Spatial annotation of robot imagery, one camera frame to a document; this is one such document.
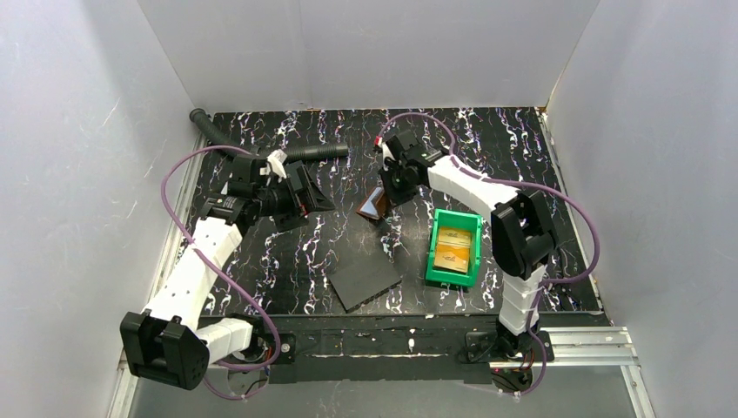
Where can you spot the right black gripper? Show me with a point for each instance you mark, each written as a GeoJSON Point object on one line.
{"type": "Point", "coordinates": [393, 188]}

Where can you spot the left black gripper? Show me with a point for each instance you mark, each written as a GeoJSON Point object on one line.
{"type": "Point", "coordinates": [294, 192]}

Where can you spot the brown leather card holder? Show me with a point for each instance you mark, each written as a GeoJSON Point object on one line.
{"type": "Point", "coordinates": [375, 206]}

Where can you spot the green plastic card tray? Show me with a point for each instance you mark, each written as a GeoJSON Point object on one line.
{"type": "Point", "coordinates": [461, 220]}

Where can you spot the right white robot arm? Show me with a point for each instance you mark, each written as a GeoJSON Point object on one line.
{"type": "Point", "coordinates": [523, 236]}

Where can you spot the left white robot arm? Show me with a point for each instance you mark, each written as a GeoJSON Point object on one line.
{"type": "Point", "coordinates": [165, 342]}

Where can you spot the gold VIP credit card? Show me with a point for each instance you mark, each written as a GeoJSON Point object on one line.
{"type": "Point", "coordinates": [454, 237]}

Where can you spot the cards in green tray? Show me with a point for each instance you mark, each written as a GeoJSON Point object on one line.
{"type": "Point", "coordinates": [451, 258]}

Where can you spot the black foam block front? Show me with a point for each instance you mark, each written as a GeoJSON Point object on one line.
{"type": "Point", "coordinates": [360, 280]}

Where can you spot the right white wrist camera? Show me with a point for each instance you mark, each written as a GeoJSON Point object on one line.
{"type": "Point", "coordinates": [384, 152]}

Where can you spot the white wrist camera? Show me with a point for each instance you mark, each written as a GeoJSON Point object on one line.
{"type": "Point", "coordinates": [384, 152]}
{"type": "Point", "coordinates": [276, 163]}

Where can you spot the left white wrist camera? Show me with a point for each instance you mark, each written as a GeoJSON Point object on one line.
{"type": "Point", "coordinates": [276, 163]}

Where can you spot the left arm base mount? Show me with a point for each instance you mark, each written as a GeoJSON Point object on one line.
{"type": "Point", "coordinates": [271, 349]}

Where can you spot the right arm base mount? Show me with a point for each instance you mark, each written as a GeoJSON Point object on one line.
{"type": "Point", "coordinates": [511, 358]}

